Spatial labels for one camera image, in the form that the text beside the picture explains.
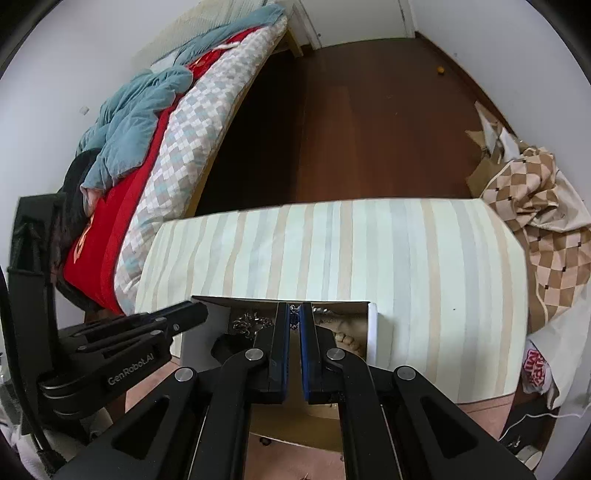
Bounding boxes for cream ribbed headboard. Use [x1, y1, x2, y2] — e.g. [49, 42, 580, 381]
[148, 0, 279, 66]

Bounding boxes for pink mat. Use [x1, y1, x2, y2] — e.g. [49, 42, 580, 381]
[106, 355, 516, 480]

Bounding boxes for cream striped cloth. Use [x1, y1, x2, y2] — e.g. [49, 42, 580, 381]
[134, 198, 530, 405]

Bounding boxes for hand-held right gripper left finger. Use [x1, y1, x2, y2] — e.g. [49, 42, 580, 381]
[55, 302, 291, 480]

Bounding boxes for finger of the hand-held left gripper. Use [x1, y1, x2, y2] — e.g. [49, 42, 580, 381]
[58, 301, 209, 359]

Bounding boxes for brown checkered cloth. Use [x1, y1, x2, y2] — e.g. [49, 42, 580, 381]
[480, 147, 591, 334]

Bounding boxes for silver chain necklace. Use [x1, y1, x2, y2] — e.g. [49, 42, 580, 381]
[230, 310, 279, 337]

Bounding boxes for white cable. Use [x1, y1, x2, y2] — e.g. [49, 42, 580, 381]
[501, 405, 583, 445]

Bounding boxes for white bag with red print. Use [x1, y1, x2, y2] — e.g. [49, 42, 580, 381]
[519, 258, 591, 412]

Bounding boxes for checkered pastel bed sheet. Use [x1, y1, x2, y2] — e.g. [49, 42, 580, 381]
[113, 14, 290, 315]

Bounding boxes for teal quilt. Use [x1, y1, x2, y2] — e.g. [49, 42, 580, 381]
[76, 4, 287, 193]

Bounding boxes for bed with checkered quilt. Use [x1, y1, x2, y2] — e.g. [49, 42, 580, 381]
[62, 28, 260, 313]

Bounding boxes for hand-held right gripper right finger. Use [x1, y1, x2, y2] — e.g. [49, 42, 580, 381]
[299, 302, 548, 480]

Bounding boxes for black cloth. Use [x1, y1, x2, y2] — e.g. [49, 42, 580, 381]
[50, 148, 126, 320]

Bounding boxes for white cardboard jewelry box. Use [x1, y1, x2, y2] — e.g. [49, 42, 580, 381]
[181, 295, 380, 455]

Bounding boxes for beige bead bracelet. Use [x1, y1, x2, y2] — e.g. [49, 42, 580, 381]
[333, 329, 368, 360]

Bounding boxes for white door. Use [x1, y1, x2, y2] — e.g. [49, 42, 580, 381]
[294, 0, 417, 49]

